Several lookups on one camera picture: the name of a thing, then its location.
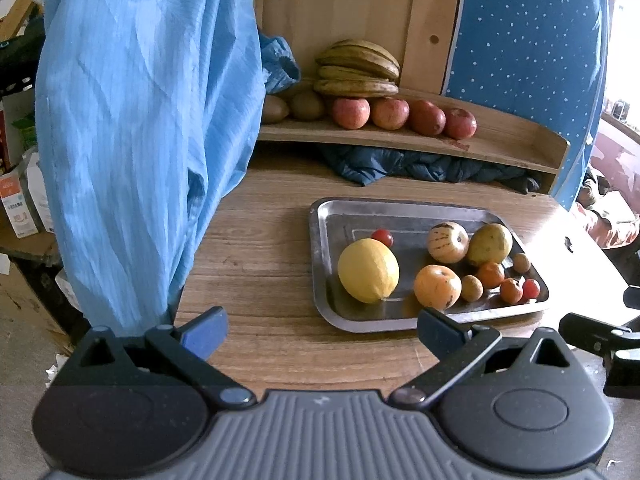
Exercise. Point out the cream striped melon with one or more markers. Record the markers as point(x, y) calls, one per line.
point(447, 242)

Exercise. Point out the brown kiwi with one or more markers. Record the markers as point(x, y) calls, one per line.
point(307, 106)
point(275, 109)

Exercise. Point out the beige cloth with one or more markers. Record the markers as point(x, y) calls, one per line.
point(610, 215)

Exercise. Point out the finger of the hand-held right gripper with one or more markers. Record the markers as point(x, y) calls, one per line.
point(585, 330)
point(632, 297)

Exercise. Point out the small brown round fruit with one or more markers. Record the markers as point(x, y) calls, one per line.
point(471, 288)
point(521, 262)

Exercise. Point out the dark blue cloth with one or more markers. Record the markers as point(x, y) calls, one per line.
point(425, 167)

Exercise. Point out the dark red surface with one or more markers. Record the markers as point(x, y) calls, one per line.
point(617, 145)

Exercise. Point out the metal tray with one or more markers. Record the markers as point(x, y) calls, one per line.
point(360, 220)

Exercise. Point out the red apple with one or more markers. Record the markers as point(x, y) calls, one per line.
point(351, 113)
point(461, 123)
point(390, 113)
point(426, 118)

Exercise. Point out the wooden shelf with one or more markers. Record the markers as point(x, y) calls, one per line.
point(500, 155)

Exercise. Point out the orange persimmon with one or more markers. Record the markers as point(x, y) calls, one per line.
point(437, 287)

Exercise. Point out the blue white-dotted cloth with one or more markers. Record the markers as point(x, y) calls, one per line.
point(525, 60)

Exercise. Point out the bunch of bananas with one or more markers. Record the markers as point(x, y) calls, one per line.
point(357, 70)

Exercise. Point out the yellow lemon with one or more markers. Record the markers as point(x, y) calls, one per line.
point(368, 271)

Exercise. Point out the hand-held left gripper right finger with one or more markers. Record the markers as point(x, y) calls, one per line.
point(440, 330)

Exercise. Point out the red cherry tomato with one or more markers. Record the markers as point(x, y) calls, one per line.
point(382, 238)
point(531, 288)

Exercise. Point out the light blue curtain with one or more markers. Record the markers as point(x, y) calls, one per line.
point(140, 135)

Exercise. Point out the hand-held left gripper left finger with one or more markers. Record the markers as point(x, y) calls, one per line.
point(207, 332)

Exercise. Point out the white orange-label box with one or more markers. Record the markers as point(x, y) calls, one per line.
point(17, 207)

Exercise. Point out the yellow pear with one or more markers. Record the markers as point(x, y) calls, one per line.
point(490, 244)

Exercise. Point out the crumpled blue plastic bag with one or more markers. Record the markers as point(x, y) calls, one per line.
point(280, 65)

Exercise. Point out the brown cardboard box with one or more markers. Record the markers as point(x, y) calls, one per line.
point(25, 310)

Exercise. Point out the small tangerine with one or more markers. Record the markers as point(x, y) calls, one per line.
point(491, 275)
point(511, 291)

